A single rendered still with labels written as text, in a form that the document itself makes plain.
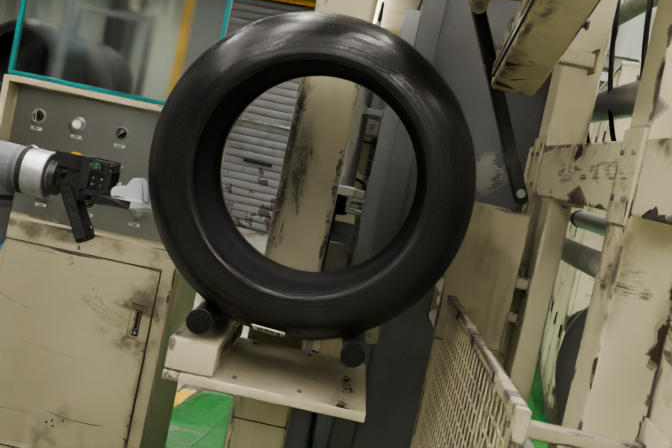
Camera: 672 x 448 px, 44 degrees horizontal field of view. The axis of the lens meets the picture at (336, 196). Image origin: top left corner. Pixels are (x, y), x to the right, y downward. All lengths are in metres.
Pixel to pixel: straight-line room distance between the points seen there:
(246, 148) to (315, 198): 9.36
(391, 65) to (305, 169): 0.45
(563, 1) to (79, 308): 1.49
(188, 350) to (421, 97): 0.61
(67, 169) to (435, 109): 0.70
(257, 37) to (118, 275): 1.00
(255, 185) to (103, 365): 8.89
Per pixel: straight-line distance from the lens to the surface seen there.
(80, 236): 1.66
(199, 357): 1.54
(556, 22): 1.51
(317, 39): 1.47
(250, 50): 1.48
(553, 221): 1.83
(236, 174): 11.22
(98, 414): 2.40
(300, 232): 1.85
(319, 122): 1.84
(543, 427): 1.06
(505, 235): 1.80
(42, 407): 2.44
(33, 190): 1.67
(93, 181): 1.64
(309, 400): 1.53
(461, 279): 1.80
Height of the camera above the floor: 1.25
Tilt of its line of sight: 3 degrees down
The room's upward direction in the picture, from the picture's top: 12 degrees clockwise
